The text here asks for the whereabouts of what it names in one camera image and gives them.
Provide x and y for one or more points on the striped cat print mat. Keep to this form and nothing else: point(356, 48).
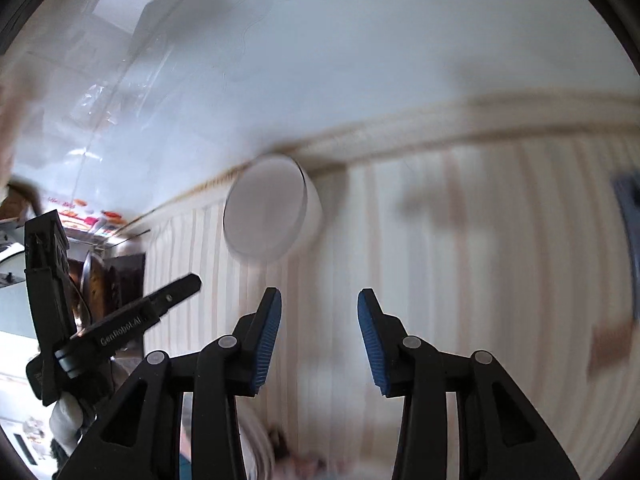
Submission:
point(450, 260)

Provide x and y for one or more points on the colourful wall sticker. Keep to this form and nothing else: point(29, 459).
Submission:
point(85, 220)

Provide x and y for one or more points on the blue smartphone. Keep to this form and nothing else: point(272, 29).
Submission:
point(629, 220)

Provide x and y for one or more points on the white bowl dark rim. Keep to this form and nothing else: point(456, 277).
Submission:
point(265, 205)

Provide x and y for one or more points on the person's left hand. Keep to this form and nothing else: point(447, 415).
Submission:
point(66, 420)

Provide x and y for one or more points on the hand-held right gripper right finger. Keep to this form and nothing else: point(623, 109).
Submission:
point(372, 345)

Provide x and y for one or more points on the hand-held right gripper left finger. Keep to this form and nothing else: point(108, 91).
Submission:
point(265, 340)

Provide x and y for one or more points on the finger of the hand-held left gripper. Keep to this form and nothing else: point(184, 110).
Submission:
point(177, 292)

